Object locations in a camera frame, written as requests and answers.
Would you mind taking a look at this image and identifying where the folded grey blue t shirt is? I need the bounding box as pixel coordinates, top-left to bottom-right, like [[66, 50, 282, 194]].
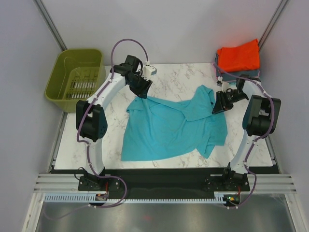
[[215, 67, 260, 83]]

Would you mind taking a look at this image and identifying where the folded orange t shirt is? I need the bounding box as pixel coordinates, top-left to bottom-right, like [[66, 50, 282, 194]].
[[217, 39, 260, 72]]

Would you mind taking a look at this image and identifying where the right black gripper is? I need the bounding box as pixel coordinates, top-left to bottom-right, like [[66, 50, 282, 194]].
[[211, 90, 247, 114]]

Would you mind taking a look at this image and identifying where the turquoise t shirt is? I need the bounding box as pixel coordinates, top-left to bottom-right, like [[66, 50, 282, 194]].
[[121, 85, 227, 161]]

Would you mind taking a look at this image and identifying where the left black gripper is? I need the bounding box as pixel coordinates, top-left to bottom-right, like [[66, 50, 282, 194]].
[[127, 72, 152, 100]]

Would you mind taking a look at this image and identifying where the right aluminium corner post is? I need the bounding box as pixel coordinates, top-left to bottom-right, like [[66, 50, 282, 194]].
[[258, 0, 290, 51]]

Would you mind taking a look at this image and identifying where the purple cable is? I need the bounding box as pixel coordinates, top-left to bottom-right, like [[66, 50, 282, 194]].
[[211, 61, 275, 210], [76, 38, 150, 209]]

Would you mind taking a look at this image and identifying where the aluminium corner post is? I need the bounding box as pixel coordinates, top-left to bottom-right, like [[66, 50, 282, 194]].
[[258, 0, 290, 51], [33, 0, 67, 51]]

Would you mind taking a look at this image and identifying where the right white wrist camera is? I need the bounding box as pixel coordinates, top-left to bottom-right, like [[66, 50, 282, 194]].
[[216, 77, 230, 92]]

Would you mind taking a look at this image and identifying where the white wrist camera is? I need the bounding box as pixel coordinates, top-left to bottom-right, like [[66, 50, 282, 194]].
[[142, 65, 157, 79], [216, 77, 230, 92]]

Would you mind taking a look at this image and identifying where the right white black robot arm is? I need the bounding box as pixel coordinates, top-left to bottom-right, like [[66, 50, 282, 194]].
[[206, 77, 281, 191]]

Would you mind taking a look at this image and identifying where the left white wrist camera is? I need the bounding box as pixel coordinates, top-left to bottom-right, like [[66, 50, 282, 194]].
[[142, 65, 157, 79]]

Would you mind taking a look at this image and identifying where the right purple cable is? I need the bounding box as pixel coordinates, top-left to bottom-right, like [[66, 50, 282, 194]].
[[211, 61, 275, 210]]

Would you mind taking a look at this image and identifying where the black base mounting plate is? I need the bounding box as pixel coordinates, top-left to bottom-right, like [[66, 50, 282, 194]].
[[77, 168, 249, 200]]

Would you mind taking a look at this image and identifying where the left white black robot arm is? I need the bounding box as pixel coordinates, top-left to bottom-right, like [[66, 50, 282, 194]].
[[75, 55, 157, 191]]

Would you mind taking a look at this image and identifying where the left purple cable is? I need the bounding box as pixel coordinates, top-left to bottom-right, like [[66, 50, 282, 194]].
[[76, 38, 150, 209]]

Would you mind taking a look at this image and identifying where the left aluminium corner post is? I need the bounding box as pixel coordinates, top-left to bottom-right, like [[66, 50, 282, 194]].
[[33, 0, 67, 51]]

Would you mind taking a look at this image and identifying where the aluminium frame rail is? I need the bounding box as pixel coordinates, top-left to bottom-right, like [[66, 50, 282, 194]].
[[34, 174, 296, 194]]

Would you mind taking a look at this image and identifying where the olive green plastic basket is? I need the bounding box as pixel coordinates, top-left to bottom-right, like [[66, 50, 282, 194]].
[[44, 48, 106, 113]]

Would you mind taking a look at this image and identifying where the white slotted cable duct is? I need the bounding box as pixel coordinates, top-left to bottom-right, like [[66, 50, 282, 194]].
[[44, 193, 240, 204]]

